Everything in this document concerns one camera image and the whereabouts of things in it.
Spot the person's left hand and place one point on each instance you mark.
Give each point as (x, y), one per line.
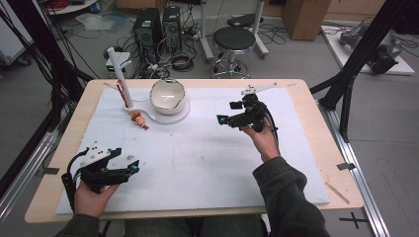
(89, 202)

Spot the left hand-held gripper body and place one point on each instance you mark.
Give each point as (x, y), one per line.
(95, 155)

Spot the black round stool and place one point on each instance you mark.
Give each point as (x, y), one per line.
(234, 39)

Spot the black metal frame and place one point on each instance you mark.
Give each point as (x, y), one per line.
(359, 56)
(56, 75)

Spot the black tape cross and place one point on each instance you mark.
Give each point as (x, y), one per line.
(354, 220)

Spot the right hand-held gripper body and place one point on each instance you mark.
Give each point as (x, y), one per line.
(255, 113)

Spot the black tape piece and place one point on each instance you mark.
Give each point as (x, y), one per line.
(346, 166)
(51, 171)

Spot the white floor board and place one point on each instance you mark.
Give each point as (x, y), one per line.
(400, 67)

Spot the black computer tower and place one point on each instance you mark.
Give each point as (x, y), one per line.
(146, 28)
(172, 28)

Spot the brown cardboard box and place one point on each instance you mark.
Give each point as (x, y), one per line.
(306, 19)

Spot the white ceramic bowl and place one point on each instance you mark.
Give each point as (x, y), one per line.
(166, 97)

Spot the white stand leg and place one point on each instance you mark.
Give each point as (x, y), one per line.
(260, 39)
(206, 39)

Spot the white stand with pole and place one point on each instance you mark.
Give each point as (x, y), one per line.
(171, 118)

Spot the white power supply box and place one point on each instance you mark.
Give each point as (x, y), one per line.
(112, 67)

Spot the white foam mat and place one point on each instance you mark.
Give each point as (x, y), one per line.
(184, 164)

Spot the person's legs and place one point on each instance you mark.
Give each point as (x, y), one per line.
(164, 227)

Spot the flat black case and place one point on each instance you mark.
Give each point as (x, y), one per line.
(243, 20)

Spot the aluminium rail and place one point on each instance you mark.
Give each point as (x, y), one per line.
(362, 184)
(23, 174)

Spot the round white table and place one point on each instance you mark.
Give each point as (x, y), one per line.
(77, 7)

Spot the person's right hand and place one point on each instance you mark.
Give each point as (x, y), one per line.
(267, 144)

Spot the clear plastic bag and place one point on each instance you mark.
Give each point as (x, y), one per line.
(95, 22)

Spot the thin wooden stick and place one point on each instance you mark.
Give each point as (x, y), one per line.
(337, 193)

